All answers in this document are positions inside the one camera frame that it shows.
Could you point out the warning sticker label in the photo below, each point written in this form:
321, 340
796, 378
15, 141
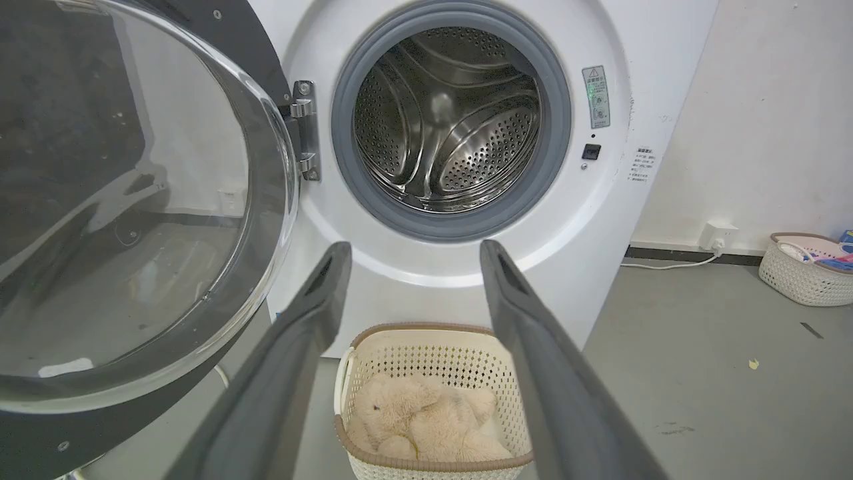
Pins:
596, 96

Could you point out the round glass washing machine door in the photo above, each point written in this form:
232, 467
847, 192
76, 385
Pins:
126, 200

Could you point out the small printed text sticker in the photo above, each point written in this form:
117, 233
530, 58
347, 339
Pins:
642, 164

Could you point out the cream basket with clothes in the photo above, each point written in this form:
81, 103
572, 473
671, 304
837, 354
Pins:
803, 273

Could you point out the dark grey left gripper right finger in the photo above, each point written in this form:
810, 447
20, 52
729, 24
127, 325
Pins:
553, 373

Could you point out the cream perforated laundry basket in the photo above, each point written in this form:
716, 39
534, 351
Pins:
426, 353

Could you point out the chrome door hinge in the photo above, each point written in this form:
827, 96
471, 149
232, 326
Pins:
306, 130

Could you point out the beige plush teddy bear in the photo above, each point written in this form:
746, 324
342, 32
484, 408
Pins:
420, 423

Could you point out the white front-load washing machine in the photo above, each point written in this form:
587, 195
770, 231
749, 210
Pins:
573, 220

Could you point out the white wall power socket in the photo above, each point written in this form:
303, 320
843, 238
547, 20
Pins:
716, 236

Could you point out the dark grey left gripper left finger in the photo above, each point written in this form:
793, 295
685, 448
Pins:
280, 373

